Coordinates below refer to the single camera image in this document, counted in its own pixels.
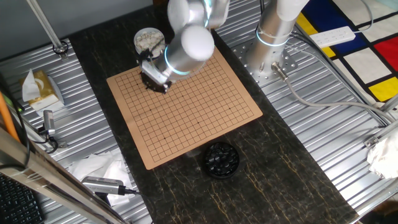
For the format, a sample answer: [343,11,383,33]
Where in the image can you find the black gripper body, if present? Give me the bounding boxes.
[139,72,170,95]

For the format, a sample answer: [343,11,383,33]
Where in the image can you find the tan go board mat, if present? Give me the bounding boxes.
[106,46,264,170]

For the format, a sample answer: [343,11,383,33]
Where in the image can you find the white bowl of white stones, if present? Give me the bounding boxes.
[133,27,166,59]

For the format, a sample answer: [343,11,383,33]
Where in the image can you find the black bowl of black stones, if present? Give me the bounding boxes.
[202,142,241,180]

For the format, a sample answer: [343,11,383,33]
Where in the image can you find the pile of white tissues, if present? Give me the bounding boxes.
[67,151,134,189]

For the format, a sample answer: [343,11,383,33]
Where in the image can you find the yellow tissue pack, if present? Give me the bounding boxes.
[19,68,60,105]

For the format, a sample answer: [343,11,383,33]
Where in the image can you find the black and silver tool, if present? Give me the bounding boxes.
[39,110,68,149]

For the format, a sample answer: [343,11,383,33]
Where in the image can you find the grey usb hub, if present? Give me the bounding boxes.
[81,175,125,196]

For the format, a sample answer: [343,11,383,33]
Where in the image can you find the white tissue sheet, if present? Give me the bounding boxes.
[104,193,138,208]

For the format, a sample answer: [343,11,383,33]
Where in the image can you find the black marble pattern mat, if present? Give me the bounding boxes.
[67,0,360,224]

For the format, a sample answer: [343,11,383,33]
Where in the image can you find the orange stick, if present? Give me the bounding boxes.
[0,91,21,144]

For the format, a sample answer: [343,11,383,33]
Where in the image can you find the white power strip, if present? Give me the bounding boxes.
[309,26,357,49]

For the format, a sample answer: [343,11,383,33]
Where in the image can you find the black keyboard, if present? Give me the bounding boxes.
[0,174,44,224]

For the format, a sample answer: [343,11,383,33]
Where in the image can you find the colourful block pattern cloth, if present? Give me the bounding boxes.
[295,0,398,103]

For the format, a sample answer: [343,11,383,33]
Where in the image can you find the crumpled white cloth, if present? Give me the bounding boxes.
[366,133,398,180]

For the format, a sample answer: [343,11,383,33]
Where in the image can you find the black hub cable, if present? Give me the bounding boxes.
[118,185,144,197]

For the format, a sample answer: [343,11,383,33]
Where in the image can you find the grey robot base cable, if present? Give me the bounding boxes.
[271,61,397,124]

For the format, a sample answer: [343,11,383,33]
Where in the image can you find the silver pole with black ring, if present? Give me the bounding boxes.
[26,0,70,60]

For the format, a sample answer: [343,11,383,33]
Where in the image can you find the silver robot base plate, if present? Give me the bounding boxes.
[231,39,299,85]

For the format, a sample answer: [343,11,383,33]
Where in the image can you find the silver metal frame bar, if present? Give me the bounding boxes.
[0,127,128,224]

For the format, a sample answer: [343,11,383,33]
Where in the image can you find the white power strip cable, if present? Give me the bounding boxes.
[353,0,374,34]

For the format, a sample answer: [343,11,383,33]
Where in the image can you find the aluminium profile with bracket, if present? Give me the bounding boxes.
[363,93,398,149]

